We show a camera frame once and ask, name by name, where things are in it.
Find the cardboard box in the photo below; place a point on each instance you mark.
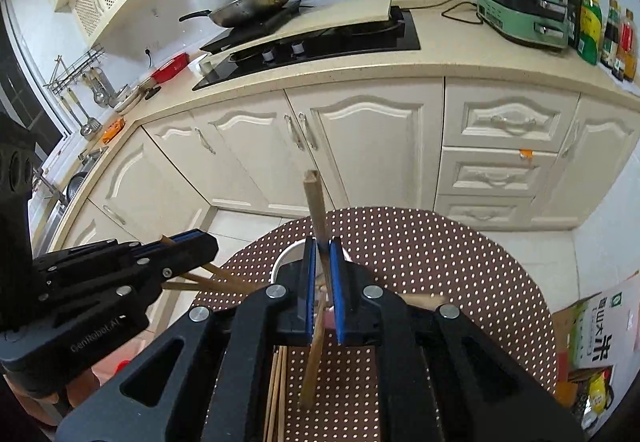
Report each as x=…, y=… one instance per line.
x=562, y=322

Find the metal wall utensil rack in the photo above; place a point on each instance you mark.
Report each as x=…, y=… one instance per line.
x=75, y=72

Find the green yellow bottle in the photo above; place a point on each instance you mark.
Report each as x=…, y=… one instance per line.
x=590, y=29

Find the person's left hand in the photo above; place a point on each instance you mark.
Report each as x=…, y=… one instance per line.
x=77, y=389

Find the orange packet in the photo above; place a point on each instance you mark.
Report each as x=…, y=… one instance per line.
x=114, y=131

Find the steel wok with lid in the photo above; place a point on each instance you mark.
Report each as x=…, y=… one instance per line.
x=250, y=4

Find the dark glass bottle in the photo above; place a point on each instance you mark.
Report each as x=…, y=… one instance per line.
x=575, y=17

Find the green electric cooker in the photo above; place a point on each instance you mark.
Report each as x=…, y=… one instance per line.
x=520, y=7

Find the yellow bag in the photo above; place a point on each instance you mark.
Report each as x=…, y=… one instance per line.
x=597, y=392

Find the pink cup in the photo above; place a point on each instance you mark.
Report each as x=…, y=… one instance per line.
x=287, y=262

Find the stack of bowls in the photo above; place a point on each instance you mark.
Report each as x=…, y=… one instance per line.
x=127, y=102

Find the red plastic basket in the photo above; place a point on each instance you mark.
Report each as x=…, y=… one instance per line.
x=170, y=68

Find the brown polka dot tablecloth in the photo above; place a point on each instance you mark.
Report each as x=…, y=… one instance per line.
x=425, y=262

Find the orange drawer sticker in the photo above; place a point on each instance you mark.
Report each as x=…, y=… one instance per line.
x=526, y=153

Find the white mug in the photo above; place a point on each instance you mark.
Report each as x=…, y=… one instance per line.
x=206, y=68

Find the black glass gas hob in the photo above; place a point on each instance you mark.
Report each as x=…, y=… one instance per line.
x=350, y=44

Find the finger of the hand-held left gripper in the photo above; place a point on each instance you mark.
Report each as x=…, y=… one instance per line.
x=185, y=235
x=195, y=249

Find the sliding window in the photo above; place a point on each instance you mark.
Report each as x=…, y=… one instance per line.
x=20, y=87

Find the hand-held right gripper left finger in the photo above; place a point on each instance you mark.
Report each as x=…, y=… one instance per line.
x=309, y=282

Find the red plastic stool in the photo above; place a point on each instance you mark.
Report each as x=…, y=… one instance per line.
x=121, y=365

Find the black induction cooker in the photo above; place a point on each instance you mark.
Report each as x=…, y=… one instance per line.
x=235, y=34

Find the steel pot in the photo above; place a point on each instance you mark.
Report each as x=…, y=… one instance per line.
x=75, y=186

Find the green white rice bag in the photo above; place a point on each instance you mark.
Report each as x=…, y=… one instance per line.
x=607, y=332

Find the beige board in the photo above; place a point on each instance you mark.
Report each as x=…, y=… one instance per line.
x=340, y=17

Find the steel ladle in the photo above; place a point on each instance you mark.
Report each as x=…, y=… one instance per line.
x=98, y=94

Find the black round lid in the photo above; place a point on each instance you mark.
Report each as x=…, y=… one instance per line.
x=152, y=92

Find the stainless steel sink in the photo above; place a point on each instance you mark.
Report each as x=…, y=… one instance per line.
x=75, y=167

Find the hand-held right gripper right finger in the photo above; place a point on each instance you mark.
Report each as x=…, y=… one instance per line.
x=340, y=292

